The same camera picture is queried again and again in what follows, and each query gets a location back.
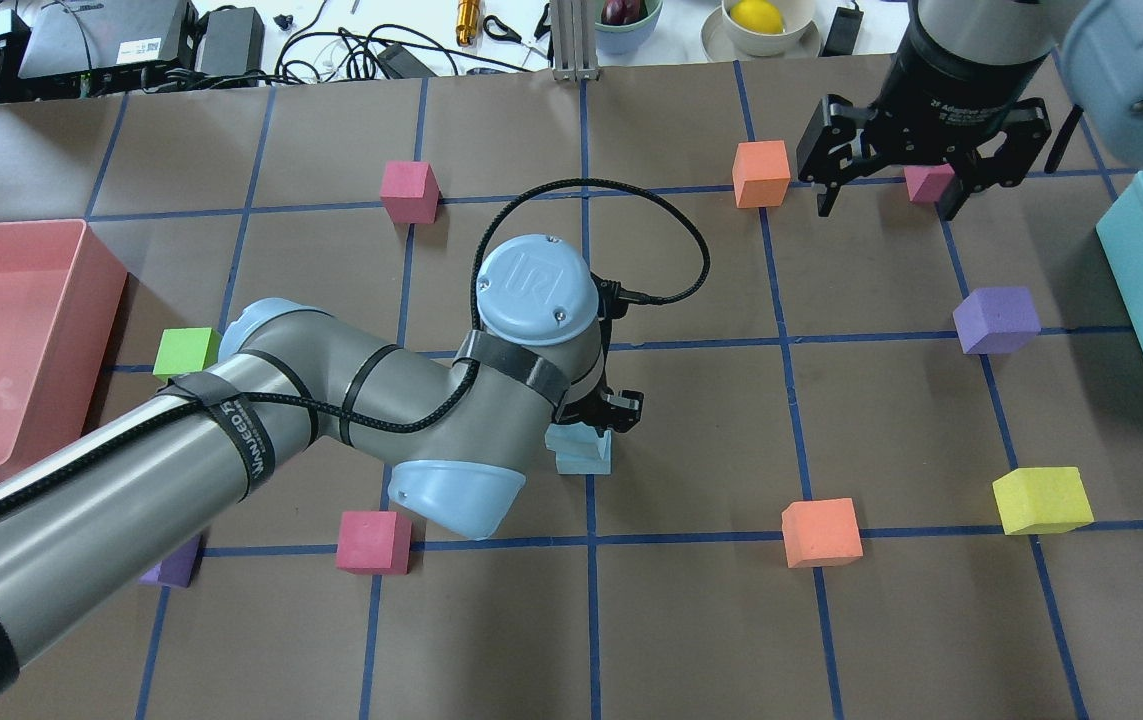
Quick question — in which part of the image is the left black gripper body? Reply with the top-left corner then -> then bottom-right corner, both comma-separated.
552,281 -> 645,433

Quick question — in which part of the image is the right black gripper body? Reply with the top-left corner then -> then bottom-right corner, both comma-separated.
798,40 -> 1052,186

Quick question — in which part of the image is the light blue block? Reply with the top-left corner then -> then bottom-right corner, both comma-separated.
554,448 -> 612,475
544,423 -> 613,456

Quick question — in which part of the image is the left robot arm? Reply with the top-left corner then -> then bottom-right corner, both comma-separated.
0,234 -> 655,694

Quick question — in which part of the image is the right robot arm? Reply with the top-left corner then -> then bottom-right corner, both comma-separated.
798,1 -> 1143,218

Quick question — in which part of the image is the pink block top right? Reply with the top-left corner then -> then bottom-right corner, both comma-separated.
903,165 -> 956,205

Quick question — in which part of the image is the pink block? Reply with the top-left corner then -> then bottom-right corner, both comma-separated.
903,165 -> 956,205
379,161 -> 440,225

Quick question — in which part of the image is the orange block top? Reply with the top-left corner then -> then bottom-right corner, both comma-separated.
732,138 -> 792,209

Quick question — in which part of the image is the orange block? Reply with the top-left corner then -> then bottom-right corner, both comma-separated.
732,138 -> 792,209
781,498 -> 864,569

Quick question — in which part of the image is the black power adapter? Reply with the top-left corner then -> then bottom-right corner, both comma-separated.
820,6 -> 864,56

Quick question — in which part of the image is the bowl with lemon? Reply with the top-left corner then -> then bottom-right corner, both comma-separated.
702,1 -> 821,61

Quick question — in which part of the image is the purple block right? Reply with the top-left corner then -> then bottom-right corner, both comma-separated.
952,286 -> 1042,355

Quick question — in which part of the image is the purple block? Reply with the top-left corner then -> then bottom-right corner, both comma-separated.
138,534 -> 203,587
952,286 -> 1042,355

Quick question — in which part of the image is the yellow lemon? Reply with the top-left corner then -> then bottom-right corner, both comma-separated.
727,0 -> 786,35

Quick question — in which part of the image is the green bowl with fruit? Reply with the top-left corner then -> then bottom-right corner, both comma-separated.
593,1 -> 664,56

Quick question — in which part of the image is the magenta block bottom left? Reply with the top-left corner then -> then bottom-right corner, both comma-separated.
334,511 -> 414,577

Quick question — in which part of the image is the orange block bottom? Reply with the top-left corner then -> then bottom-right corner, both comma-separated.
781,498 -> 864,569

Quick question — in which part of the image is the pink block top left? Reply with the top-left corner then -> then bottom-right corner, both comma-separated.
379,161 -> 440,225

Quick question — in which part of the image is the yellow foam block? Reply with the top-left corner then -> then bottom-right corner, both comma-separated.
991,466 -> 1096,536

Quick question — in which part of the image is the green foam block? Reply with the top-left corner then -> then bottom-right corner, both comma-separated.
152,327 -> 222,381

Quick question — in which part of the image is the purple block bottom left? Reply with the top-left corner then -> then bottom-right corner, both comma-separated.
138,534 -> 203,587

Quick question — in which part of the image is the pink plastic bin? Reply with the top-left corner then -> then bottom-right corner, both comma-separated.
0,219 -> 127,480

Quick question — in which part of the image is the black electronics box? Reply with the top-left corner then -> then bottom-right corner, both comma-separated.
18,1 -> 199,83

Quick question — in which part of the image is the aluminium profile post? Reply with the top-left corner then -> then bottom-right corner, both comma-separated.
547,0 -> 600,82

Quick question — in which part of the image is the orange handled tool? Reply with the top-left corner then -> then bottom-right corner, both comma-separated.
455,0 -> 481,47

